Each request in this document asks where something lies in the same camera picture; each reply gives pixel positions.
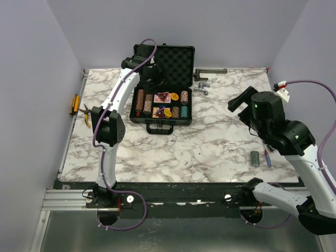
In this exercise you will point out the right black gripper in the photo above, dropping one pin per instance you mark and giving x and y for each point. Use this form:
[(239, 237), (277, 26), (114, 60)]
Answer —
[(246, 96)]

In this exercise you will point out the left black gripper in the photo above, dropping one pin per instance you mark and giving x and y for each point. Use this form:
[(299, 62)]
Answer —
[(160, 78)]

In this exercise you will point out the black poker set case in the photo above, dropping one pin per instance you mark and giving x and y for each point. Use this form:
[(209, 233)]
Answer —
[(178, 62)]

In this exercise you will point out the black red triangle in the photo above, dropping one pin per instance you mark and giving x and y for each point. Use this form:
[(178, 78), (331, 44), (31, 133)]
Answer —
[(159, 112)]

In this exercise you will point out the brown red chip stack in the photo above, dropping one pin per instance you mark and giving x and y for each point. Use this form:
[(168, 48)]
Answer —
[(175, 112)]

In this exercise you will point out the yellow round button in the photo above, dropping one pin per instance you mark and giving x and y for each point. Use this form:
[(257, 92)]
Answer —
[(167, 113)]

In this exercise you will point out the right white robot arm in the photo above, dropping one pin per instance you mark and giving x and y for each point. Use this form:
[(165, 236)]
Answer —
[(293, 140)]

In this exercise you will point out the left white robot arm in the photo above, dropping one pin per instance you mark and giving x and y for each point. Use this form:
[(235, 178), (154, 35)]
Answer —
[(108, 126)]

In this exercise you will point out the black red triangle button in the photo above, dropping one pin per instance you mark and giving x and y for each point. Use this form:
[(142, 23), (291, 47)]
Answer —
[(164, 96)]

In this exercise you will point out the red playing card deck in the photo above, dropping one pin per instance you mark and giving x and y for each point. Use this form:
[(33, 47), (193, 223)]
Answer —
[(157, 99)]

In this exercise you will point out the brown chip stack far left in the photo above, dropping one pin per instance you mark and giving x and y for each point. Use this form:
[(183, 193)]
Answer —
[(140, 101)]

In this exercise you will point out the yellow big blind button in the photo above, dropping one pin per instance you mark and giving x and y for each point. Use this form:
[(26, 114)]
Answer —
[(174, 97)]

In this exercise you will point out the orange playing card deck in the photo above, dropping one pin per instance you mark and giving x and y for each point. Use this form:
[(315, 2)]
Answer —
[(160, 107)]

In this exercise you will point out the grey green chip stack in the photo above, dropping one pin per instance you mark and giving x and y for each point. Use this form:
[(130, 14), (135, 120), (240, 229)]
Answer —
[(254, 158)]

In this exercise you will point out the silver metal tap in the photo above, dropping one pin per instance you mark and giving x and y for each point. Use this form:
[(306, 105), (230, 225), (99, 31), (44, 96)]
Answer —
[(202, 88)]

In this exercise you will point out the blue pen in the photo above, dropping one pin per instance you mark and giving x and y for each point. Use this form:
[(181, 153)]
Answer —
[(267, 157)]

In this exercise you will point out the orange black utility knife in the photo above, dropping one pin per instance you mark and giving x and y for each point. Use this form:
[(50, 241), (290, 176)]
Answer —
[(75, 105)]

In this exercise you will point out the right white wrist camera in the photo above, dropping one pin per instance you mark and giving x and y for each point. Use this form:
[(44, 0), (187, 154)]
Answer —
[(281, 91)]

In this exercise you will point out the grey metal door handle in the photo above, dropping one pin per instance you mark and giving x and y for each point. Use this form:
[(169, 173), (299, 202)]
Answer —
[(197, 72)]

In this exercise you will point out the yellow handled pliers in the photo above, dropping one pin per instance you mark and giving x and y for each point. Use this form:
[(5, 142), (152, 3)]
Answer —
[(86, 112)]

